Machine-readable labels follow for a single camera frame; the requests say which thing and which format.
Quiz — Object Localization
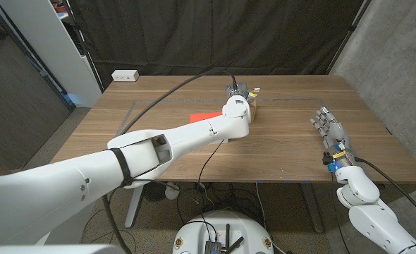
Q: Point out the black backdrop curtain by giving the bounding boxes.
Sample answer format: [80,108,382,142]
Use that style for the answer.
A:
[65,0,371,89]

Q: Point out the white power outlet box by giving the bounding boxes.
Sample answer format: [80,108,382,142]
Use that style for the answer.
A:
[111,69,140,83]

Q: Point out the small white floor object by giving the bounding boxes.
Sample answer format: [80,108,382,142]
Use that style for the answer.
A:
[164,182,180,200]

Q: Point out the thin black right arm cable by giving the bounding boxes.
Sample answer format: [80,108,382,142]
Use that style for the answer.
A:
[331,172,346,254]

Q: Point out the white table leg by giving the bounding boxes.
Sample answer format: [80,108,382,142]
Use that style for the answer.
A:
[124,185,146,229]

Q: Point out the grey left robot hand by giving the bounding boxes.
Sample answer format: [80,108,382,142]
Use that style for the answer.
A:
[224,82,262,107]

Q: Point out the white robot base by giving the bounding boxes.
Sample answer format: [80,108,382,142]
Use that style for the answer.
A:
[172,210,275,254]

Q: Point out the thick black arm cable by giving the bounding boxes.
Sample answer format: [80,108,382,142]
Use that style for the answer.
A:
[101,70,238,254]
[354,157,416,226]

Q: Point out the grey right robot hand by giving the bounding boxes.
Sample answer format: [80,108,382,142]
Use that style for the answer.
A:
[310,107,355,167]

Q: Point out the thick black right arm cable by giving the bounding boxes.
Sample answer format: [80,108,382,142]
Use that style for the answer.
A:
[354,157,416,226]

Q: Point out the black floor fan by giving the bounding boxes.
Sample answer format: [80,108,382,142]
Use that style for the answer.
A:
[144,182,166,202]

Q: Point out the white robot torso edge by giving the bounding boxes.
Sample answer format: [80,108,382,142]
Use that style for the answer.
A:
[0,243,126,254]

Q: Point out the black floor cable bundle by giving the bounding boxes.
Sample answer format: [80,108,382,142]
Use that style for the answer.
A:
[176,181,286,254]

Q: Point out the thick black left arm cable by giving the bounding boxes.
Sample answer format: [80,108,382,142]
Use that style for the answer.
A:
[101,70,238,254]

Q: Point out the white cabinet panel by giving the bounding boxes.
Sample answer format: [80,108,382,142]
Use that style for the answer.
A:
[0,0,103,109]

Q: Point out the dark table leg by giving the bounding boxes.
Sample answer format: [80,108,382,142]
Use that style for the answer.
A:
[299,183,324,234]

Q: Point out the black radio with antennas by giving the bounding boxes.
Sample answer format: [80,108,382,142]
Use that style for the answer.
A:
[204,224,245,254]

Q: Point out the red lidded white box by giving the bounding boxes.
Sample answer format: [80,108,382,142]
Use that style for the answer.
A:
[189,111,224,124]

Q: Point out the small wooden slot box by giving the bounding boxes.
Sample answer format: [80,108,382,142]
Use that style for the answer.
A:
[248,97,258,123]

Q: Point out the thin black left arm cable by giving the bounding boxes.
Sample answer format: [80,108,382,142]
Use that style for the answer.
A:
[133,139,226,205]

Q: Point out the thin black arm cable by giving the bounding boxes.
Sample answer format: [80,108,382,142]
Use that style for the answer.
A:
[331,172,346,254]
[133,139,226,205]

